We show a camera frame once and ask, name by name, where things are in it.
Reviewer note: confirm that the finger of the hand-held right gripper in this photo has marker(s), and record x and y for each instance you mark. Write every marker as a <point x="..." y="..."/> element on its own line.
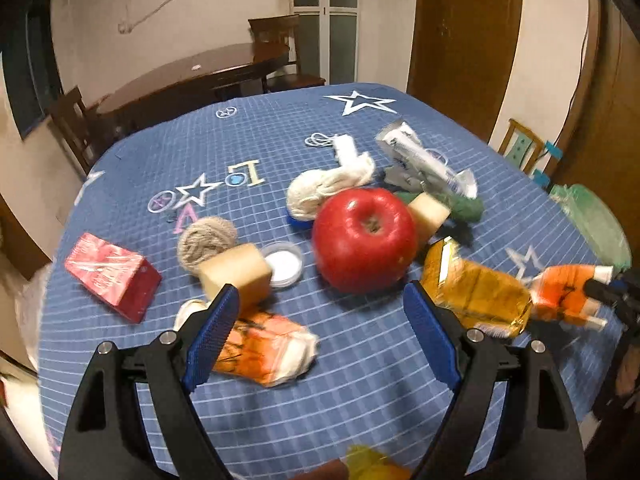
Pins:
<point x="607" y="291"/>

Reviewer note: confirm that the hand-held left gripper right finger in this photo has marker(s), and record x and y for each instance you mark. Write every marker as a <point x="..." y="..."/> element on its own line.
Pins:
<point x="430" y="335"/>

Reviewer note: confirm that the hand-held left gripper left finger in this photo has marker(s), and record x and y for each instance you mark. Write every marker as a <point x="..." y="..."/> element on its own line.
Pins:
<point x="215" y="335"/>

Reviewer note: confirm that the orange white packet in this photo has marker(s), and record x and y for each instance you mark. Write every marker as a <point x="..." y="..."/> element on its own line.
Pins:
<point x="562" y="292"/>
<point x="270" y="347"/>

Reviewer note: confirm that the yellow snack packet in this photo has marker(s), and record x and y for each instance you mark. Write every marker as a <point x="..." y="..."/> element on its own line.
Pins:
<point x="475" y="290"/>

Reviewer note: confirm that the white jar lid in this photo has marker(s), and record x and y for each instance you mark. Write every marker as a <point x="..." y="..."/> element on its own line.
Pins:
<point x="284" y="265"/>

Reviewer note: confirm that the small white cap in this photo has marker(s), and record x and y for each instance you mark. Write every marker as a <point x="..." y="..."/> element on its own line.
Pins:
<point x="189" y="312"/>

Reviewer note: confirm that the crumpled orange white packet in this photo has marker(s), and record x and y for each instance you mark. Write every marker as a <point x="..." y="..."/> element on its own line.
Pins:
<point x="270" y="347"/>

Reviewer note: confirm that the yellow sponge block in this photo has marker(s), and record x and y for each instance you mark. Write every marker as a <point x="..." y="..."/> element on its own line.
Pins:
<point x="429" y="216"/>
<point x="235" y="270"/>

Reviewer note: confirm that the green plastic bag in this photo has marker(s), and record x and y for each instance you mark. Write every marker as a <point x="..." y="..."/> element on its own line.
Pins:
<point x="592" y="222"/>

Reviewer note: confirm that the beige yarn ball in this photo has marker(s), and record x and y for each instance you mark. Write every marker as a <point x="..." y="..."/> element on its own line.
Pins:
<point x="205" y="240"/>

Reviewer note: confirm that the red apple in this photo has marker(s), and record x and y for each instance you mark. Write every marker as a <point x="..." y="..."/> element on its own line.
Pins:
<point x="360" y="240"/>

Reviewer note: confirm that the red drink carton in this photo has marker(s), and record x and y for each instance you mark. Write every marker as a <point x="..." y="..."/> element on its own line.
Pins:
<point x="107" y="272"/>

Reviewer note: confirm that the blue printed tablecloth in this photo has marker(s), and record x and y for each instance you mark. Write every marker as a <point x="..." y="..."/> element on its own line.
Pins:
<point x="325" y="410"/>

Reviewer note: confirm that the green cloth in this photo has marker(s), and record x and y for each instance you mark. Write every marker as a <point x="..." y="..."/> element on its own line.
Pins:
<point x="465" y="209"/>

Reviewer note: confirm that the yellow plastic piece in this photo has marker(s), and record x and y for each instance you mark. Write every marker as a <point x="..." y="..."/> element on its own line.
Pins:
<point x="372" y="462"/>

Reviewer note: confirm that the blue lid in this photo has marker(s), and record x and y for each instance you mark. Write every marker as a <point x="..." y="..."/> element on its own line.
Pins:
<point x="296" y="220"/>

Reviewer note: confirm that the wooden chair with green panel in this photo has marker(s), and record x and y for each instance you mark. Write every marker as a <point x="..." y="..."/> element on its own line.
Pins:
<point x="520" y="145"/>

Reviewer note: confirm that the brown object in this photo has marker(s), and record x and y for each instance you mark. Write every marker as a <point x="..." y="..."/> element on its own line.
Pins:
<point x="322" y="472"/>

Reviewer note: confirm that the silver white wrapper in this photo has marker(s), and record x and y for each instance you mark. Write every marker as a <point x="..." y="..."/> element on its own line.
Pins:
<point x="425" y="157"/>

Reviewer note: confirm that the wooden cabinet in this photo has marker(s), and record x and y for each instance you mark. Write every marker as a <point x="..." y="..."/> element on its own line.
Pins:
<point x="610" y="110"/>

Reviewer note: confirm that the white towel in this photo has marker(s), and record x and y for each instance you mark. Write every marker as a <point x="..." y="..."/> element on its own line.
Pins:
<point x="325" y="185"/>

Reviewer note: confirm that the dark wooden chair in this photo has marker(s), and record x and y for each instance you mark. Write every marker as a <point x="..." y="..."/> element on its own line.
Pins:
<point x="275" y="35"/>
<point x="70" y="120"/>

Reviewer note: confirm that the dark wooden table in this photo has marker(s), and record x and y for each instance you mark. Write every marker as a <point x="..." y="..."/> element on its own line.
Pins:
<point x="200" y="75"/>

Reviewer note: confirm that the brown wooden door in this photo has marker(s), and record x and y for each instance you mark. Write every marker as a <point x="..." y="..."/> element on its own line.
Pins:
<point x="465" y="45"/>

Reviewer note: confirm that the dark window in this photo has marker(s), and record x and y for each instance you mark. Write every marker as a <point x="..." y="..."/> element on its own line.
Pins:
<point x="30" y="75"/>

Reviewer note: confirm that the glass panel door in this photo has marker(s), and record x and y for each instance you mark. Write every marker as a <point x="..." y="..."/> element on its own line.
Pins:
<point x="327" y="30"/>

